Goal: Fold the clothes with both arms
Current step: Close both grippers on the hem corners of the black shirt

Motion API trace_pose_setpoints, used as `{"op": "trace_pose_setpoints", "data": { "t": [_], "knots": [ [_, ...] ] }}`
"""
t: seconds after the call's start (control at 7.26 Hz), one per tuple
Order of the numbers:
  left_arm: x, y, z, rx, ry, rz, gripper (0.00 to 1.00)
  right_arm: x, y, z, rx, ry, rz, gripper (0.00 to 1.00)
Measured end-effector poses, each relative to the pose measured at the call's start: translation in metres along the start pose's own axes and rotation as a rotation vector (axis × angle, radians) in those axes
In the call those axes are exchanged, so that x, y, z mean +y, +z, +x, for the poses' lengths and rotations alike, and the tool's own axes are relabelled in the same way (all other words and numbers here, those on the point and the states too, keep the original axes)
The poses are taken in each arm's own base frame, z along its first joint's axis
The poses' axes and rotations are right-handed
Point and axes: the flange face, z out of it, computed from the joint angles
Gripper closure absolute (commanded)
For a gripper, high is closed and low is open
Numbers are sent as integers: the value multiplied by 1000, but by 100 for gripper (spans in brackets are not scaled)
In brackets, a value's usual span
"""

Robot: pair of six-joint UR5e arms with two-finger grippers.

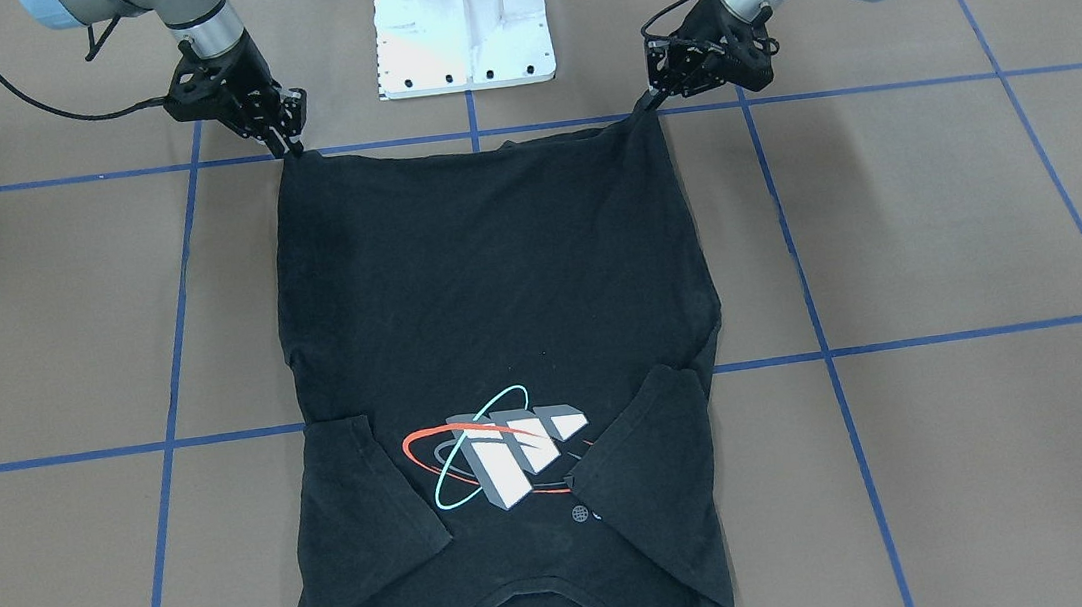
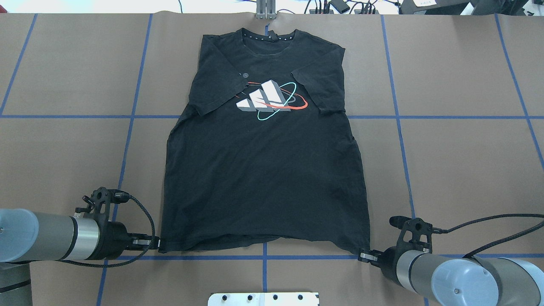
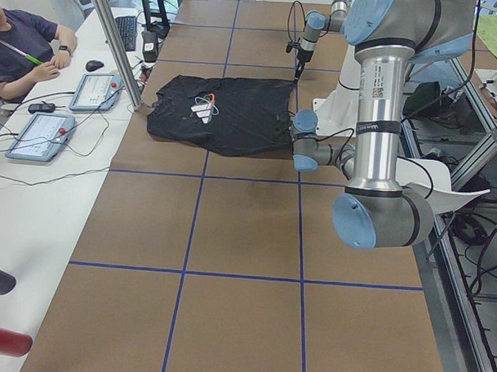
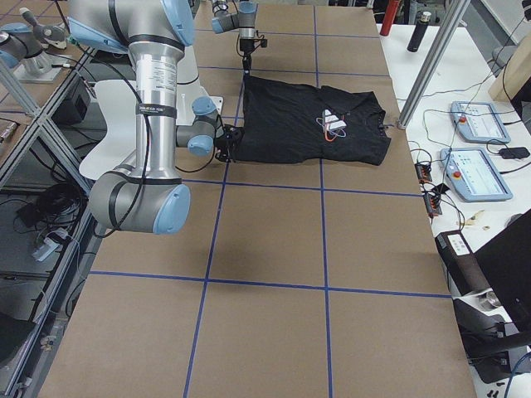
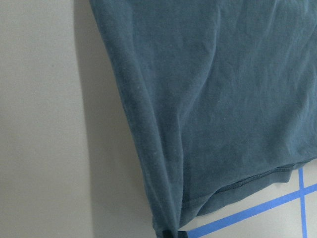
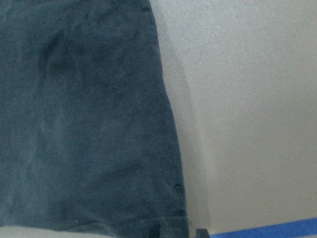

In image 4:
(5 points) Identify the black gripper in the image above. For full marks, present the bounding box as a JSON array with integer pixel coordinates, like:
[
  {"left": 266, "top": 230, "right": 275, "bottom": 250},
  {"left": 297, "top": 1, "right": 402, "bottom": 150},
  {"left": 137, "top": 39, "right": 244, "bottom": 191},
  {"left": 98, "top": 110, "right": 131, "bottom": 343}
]
[
  {"left": 238, "top": 38, "right": 255, "bottom": 75},
  {"left": 214, "top": 126, "right": 245, "bottom": 163}
]

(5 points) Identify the black printed t-shirt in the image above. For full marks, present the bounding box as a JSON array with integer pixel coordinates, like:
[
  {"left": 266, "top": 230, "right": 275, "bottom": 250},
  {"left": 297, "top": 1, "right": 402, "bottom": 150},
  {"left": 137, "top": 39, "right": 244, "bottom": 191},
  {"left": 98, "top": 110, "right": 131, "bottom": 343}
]
[{"left": 236, "top": 75, "right": 391, "bottom": 166}]

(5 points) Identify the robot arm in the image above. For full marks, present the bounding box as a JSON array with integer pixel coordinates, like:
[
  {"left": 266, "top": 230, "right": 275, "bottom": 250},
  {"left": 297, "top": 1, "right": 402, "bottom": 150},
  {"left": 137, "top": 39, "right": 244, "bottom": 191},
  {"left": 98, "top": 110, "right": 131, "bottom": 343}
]
[
  {"left": 211, "top": 1, "right": 268, "bottom": 75},
  {"left": 68, "top": 1, "right": 224, "bottom": 235}
]

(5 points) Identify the white plastic chair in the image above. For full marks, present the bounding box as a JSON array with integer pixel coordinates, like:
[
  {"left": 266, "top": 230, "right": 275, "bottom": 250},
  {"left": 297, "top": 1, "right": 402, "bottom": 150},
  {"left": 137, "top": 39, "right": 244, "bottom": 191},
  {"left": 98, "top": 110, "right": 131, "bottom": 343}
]
[{"left": 79, "top": 80, "right": 137, "bottom": 181}]

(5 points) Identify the red bottle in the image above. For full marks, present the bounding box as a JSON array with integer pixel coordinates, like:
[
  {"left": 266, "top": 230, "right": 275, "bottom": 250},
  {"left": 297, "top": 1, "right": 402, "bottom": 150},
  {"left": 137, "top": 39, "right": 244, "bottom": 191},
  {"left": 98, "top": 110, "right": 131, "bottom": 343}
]
[{"left": 380, "top": 0, "right": 400, "bottom": 36}]

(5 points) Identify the black bottle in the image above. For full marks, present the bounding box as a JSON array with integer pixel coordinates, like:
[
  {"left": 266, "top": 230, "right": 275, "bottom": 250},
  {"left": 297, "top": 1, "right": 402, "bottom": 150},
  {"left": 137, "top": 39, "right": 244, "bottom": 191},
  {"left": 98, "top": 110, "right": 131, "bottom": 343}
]
[{"left": 407, "top": 11, "right": 431, "bottom": 52}]

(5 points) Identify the far teach pendant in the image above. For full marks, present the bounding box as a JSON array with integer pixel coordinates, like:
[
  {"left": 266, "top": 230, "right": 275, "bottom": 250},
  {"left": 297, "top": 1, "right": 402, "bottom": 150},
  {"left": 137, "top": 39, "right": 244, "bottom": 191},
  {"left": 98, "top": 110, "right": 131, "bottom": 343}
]
[{"left": 450, "top": 101, "right": 511, "bottom": 143}]

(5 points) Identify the teach pendant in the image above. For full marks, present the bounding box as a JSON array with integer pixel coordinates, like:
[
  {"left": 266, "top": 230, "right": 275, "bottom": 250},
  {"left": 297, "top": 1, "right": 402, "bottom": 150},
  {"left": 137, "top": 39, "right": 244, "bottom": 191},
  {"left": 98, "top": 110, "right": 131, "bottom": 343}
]
[
  {"left": 450, "top": 101, "right": 511, "bottom": 143},
  {"left": 439, "top": 148, "right": 513, "bottom": 202}
]

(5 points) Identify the near teach pendant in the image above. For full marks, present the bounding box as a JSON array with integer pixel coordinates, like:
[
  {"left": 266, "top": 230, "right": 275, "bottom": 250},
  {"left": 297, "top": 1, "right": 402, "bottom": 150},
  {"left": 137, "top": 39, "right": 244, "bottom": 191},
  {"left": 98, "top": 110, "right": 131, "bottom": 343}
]
[{"left": 439, "top": 148, "right": 513, "bottom": 202}]

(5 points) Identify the black handheld device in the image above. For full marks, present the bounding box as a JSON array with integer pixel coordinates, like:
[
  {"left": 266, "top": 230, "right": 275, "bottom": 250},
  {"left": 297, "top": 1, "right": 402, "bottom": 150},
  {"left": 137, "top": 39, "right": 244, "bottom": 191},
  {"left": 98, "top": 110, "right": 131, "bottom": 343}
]
[{"left": 498, "top": 147, "right": 530, "bottom": 159}]

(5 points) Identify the aluminium frame post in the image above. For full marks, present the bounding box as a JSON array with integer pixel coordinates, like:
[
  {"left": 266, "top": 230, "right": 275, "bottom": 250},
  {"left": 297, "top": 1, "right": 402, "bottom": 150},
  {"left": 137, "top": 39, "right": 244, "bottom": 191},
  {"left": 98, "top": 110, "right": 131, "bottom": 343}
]
[{"left": 397, "top": 0, "right": 470, "bottom": 130}]

